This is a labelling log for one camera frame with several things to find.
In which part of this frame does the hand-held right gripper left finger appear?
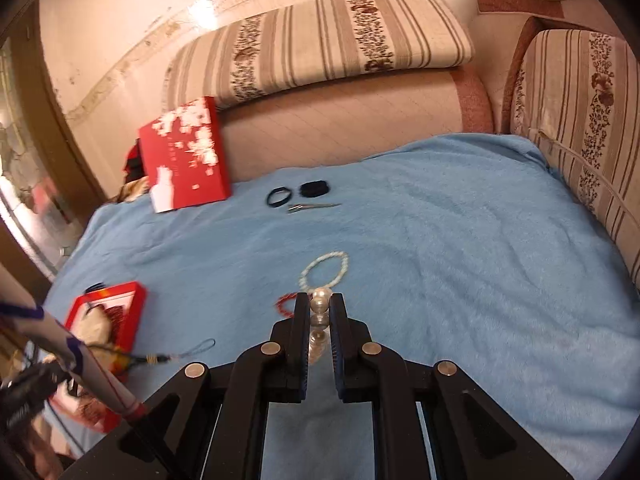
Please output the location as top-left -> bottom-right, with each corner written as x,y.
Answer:
60,291 -> 312,480

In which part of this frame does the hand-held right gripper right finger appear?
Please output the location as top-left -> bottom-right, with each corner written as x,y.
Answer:
327,292 -> 576,480

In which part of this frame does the pearl bracelet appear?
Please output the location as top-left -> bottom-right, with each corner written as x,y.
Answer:
307,287 -> 332,365

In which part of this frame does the cream organza scrunchie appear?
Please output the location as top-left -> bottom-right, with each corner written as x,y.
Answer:
75,305 -> 118,356

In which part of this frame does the red plaid scrunchie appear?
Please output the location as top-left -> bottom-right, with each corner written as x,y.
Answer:
102,305 -> 126,343

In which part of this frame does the red gift box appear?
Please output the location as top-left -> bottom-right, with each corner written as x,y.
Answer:
50,281 -> 149,433

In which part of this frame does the blue blanket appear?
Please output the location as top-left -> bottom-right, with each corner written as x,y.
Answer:
42,132 -> 640,480

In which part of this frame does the red floral box lid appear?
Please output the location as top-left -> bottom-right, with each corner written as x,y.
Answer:
137,96 -> 232,213

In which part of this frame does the leopard print cloth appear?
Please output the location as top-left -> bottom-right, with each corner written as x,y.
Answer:
116,179 -> 151,204

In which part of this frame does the pink sofa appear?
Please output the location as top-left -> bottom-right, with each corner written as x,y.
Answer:
162,0 -> 640,186

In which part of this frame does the glass panel door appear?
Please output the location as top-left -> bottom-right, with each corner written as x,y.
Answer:
0,5 -> 108,286

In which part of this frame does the long striped floral cushion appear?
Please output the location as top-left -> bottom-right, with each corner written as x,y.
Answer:
162,0 -> 475,110

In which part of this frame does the square striped floral cushion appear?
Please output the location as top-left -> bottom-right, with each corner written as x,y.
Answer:
510,29 -> 640,281

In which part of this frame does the red bead bracelet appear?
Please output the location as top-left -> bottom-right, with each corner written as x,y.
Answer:
274,291 -> 299,317

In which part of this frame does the white blue-marked cable sleeve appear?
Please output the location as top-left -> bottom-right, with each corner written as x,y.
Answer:
0,300 -> 148,423

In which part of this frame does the pale bead bracelet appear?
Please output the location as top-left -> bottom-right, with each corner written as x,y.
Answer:
299,251 -> 350,292

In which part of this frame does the black cord phone strap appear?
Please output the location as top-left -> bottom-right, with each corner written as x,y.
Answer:
117,338 -> 217,367

